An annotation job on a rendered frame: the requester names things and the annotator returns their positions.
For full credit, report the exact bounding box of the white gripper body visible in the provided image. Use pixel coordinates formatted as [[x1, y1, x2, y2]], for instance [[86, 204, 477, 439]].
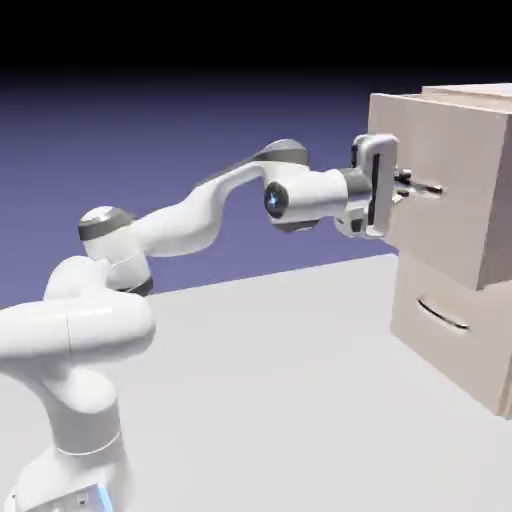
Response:
[[352, 133, 402, 240]]

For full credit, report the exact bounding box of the curved metal drawer handle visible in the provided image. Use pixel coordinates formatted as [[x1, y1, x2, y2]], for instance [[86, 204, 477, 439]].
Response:
[[400, 179, 444, 196], [416, 298, 470, 332]]

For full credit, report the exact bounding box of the beige drawer front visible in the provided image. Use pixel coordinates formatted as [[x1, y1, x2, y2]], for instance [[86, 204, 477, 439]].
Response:
[[367, 92, 512, 292], [389, 249, 512, 418]]

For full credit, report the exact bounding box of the beige wood cabinet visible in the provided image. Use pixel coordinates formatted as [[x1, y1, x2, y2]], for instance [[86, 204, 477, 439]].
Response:
[[389, 82, 512, 421]]

